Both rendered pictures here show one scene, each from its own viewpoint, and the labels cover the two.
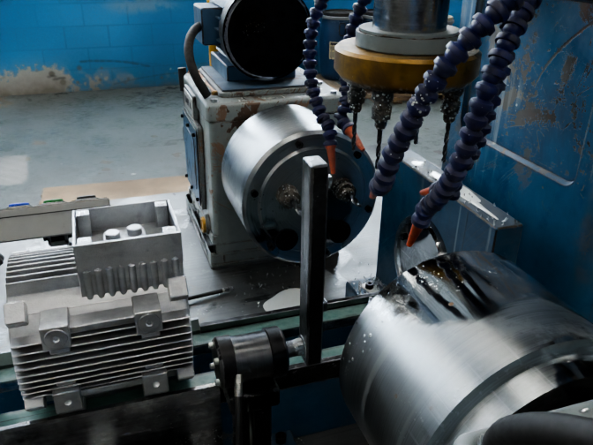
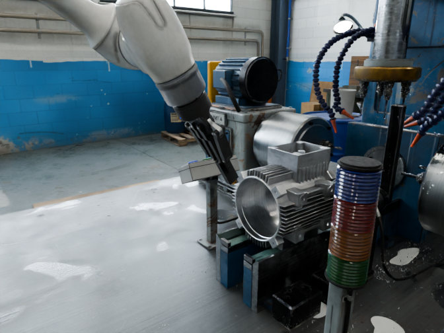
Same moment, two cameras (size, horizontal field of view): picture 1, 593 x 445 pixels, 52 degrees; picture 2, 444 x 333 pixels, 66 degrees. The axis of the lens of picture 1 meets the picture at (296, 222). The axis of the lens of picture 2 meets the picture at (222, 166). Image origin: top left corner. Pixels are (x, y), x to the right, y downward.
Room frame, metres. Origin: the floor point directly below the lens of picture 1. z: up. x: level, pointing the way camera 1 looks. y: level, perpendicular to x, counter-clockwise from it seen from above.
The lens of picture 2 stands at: (-0.08, 0.64, 1.35)
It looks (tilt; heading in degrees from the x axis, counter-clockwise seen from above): 17 degrees down; 343
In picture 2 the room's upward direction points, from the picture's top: straight up
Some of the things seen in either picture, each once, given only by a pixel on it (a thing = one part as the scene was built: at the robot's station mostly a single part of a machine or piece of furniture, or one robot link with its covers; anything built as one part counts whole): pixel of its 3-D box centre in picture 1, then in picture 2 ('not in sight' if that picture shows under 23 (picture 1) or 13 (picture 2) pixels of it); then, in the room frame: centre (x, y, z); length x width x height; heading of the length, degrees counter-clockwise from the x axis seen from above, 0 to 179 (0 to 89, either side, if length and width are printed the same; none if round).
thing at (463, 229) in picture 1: (452, 281); (390, 176); (0.81, -0.24, 0.97); 0.30 x 0.11 x 0.34; 19
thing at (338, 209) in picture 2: not in sight; (353, 210); (0.30, 0.32, 1.14); 0.06 x 0.06 x 0.04
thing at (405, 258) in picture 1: (418, 263); (382, 168); (0.79, -0.18, 1.02); 0.15 x 0.02 x 0.15; 19
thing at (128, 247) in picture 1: (128, 246); (298, 161); (0.66, 0.21, 1.11); 0.12 x 0.11 x 0.07; 109
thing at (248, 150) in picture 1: (288, 171); (283, 144); (1.10, 0.02, 1.04); 0.37 x 0.25 x 0.25; 19
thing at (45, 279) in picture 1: (103, 316); (285, 199); (0.64, 0.24, 1.02); 0.20 x 0.19 x 0.19; 109
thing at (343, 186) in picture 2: not in sight; (357, 182); (0.30, 0.32, 1.19); 0.06 x 0.06 x 0.04
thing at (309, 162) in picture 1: (311, 267); (390, 155); (0.59, -0.02, 1.12); 0.04 x 0.03 x 0.26; 109
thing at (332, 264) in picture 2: not in sight; (347, 264); (0.30, 0.32, 1.05); 0.06 x 0.06 x 0.04
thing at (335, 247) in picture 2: not in sight; (350, 238); (0.30, 0.32, 1.10); 0.06 x 0.06 x 0.04
